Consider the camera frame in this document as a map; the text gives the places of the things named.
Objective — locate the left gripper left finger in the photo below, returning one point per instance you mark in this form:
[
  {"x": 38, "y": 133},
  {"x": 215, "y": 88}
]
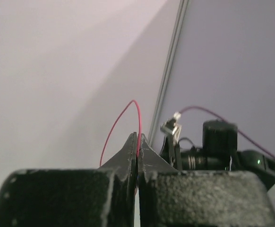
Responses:
[{"x": 103, "y": 197}]

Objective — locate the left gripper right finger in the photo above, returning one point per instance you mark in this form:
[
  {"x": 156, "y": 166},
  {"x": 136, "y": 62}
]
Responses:
[{"x": 172, "y": 198}]

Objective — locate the aluminium frame rail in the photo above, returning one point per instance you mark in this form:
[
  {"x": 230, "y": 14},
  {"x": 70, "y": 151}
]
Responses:
[{"x": 167, "y": 68}]

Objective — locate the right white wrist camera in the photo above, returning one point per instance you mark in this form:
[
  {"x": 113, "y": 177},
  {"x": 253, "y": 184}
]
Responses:
[{"x": 171, "y": 128}]

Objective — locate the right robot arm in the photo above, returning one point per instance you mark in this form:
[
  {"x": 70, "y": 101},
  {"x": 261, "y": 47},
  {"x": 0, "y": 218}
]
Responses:
[{"x": 218, "y": 152}]

